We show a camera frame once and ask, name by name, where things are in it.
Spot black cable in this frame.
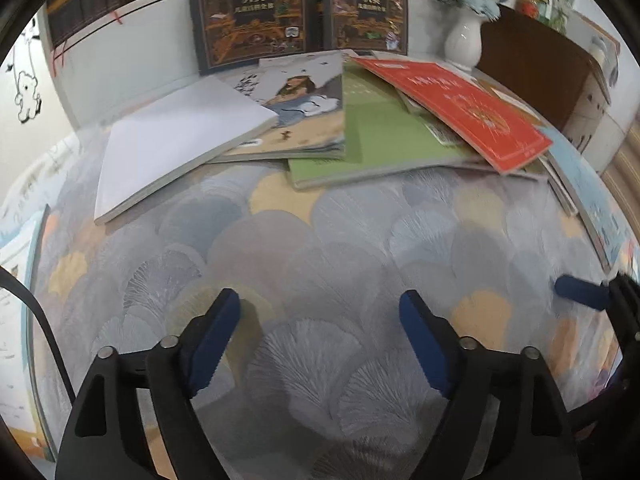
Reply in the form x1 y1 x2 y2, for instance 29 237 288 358
0 265 76 406

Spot grey fan-patterned cloth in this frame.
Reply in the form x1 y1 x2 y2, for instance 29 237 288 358
0 75 640 480

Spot grey book with bearded man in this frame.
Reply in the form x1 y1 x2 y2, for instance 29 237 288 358
207 50 347 163

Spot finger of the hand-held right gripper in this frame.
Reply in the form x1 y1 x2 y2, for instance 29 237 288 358
554 271 640 344

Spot light blue book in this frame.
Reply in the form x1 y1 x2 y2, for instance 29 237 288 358
537 125 640 273

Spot row of dark shelf books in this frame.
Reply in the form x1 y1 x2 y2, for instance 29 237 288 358
46 0 146 48

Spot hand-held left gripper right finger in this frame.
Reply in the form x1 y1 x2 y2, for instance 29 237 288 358
398 289 583 480

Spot white vase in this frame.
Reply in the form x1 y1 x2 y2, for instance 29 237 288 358
444 10 483 72

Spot plain white book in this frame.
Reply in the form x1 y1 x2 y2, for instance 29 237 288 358
94 76 279 226

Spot brown cardboard box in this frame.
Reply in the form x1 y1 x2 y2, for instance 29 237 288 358
475 6 612 133

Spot white bookshelf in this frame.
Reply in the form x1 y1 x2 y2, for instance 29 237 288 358
46 0 451 131

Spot light green book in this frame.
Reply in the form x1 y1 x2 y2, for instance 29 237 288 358
287 57 501 191

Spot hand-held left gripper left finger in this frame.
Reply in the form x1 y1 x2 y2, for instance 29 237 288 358
55 287 242 480

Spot black line wall decals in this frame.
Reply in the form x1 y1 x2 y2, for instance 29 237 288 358
2 17 46 123

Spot jar of colourful things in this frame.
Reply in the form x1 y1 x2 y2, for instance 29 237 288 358
517 0 553 23

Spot red book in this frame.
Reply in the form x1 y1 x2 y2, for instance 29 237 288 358
352 56 554 176

